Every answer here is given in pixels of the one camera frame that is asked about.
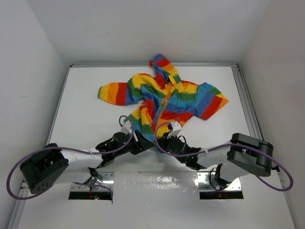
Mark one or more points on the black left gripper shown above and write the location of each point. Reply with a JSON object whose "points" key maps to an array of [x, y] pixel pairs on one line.
{"points": [[141, 144]]}

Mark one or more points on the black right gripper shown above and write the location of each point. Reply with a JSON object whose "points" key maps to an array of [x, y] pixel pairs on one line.
{"points": [[162, 142]]}

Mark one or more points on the rainbow striped hooded jacket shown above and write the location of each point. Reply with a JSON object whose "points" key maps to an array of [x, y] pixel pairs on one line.
{"points": [[164, 97]]}

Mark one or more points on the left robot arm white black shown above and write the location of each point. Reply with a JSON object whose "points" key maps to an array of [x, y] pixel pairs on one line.
{"points": [[54, 165]]}

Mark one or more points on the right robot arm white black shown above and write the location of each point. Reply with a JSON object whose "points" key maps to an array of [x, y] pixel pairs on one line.
{"points": [[237, 158]]}

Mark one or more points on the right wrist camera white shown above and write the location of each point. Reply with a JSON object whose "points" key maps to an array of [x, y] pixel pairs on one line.
{"points": [[174, 129]]}

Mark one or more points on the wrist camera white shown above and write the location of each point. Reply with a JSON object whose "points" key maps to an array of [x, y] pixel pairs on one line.
{"points": [[127, 127], [174, 129]]}

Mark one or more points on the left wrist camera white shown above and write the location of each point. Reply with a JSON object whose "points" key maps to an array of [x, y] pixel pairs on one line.
{"points": [[127, 127]]}

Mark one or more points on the silver metal base plate left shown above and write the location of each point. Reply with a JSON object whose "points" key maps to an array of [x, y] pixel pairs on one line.
{"points": [[103, 183]]}

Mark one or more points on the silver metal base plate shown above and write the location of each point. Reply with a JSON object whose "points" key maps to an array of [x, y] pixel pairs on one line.
{"points": [[206, 184], [103, 183]]}

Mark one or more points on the silver metal base plate right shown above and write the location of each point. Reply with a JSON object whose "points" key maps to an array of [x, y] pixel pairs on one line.
{"points": [[206, 184]]}

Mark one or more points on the aluminium frame rail right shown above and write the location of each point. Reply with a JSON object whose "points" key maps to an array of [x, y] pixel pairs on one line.
{"points": [[248, 109]]}

